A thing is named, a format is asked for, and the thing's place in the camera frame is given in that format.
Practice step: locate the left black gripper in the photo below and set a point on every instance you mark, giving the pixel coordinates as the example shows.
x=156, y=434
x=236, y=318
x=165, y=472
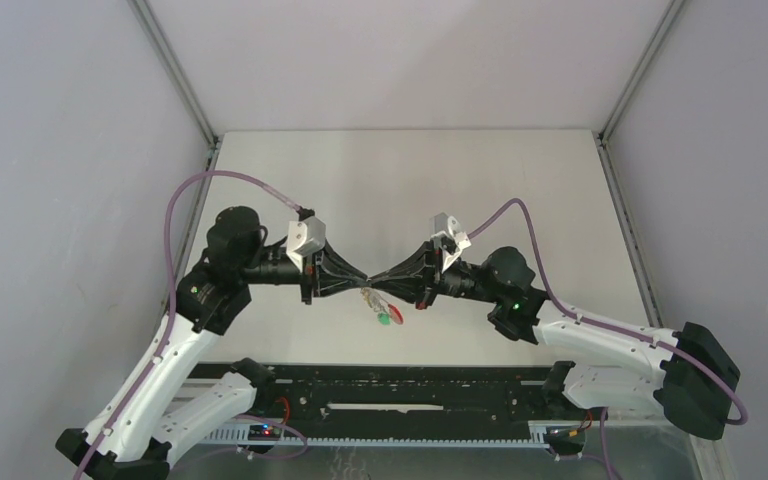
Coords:
x=311, y=276

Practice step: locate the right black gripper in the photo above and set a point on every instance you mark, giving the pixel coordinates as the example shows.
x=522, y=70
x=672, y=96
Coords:
x=432, y=275

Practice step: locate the yellow tag key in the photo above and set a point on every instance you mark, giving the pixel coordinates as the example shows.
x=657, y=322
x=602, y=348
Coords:
x=373, y=300

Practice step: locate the metal keyring holder red handle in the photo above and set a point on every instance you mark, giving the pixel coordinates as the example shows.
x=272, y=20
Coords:
x=386, y=312

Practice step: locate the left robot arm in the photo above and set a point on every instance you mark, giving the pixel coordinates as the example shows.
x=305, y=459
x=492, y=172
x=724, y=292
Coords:
x=134, y=437

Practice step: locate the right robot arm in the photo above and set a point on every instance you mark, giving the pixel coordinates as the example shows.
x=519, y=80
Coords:
x=686, y=374

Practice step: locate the electronics board with leds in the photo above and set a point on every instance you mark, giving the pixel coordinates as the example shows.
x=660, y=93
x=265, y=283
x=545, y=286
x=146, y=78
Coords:
x=264, y=432

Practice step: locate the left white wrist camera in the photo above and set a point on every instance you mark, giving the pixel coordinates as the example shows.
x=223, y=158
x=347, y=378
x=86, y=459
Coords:
x=304, y=238

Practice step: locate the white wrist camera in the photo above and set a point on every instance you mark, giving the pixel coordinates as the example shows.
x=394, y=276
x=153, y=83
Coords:
x=304, y=238
x=448, y=241

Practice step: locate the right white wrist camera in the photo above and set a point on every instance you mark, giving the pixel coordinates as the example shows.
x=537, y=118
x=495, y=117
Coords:
x=448, y=241

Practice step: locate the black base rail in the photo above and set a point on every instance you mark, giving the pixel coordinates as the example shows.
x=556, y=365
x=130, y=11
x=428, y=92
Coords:
x=404, y=403

